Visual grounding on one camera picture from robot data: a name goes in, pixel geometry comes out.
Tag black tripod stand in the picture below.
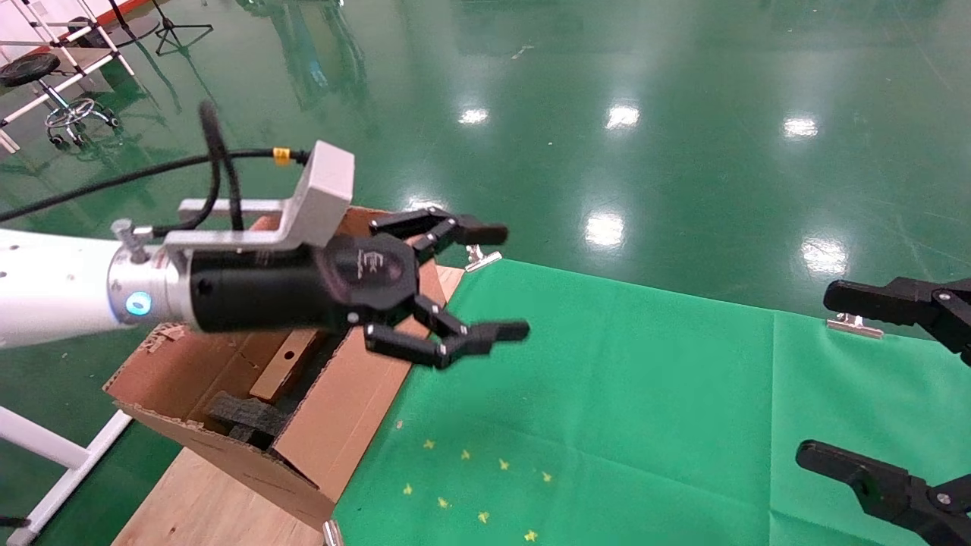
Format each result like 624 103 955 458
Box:
150 0 215 58

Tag black wheeled stool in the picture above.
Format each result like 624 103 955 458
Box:
0 52 122 149

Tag white tube table frame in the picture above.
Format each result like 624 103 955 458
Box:
0 406 134 546

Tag large open cardboard carton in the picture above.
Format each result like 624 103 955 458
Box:
104 206 465 532

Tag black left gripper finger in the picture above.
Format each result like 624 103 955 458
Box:
364 294 530 371

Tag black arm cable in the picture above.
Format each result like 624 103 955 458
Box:
0 101 312 232

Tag green table cloth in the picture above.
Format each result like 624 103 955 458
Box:
332 258 971 546

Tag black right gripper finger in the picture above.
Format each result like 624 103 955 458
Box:
823 277 971 366
795 440 971 546

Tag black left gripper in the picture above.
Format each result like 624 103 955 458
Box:
186 206 509 335

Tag small brown cardboard box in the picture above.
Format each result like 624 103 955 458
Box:
249 328 328 403

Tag black foam insert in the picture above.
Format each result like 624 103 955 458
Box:
205 391 294 453

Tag black round stand base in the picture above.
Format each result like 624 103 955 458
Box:
67 14 162 48

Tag white tube rack frame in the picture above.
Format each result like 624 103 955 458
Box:
0 0 137 152

